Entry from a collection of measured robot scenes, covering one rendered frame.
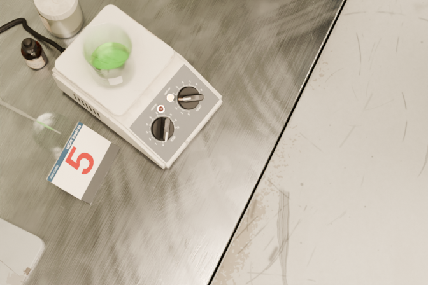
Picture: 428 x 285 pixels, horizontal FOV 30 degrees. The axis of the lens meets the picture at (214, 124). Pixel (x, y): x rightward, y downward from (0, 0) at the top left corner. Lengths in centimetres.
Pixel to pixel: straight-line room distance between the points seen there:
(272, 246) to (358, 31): 34
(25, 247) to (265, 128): 37
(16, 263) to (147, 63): 32
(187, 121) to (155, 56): 10
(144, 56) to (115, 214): 22
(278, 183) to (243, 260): 12
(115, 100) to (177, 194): 16
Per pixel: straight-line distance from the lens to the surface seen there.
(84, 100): 109
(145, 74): 106
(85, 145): 110
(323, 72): 117
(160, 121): 107
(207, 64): 116
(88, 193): 111
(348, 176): 113
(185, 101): 107
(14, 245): 111
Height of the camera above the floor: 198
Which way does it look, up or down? 73 degrees down
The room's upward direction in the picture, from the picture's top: 3 degrees clockwise
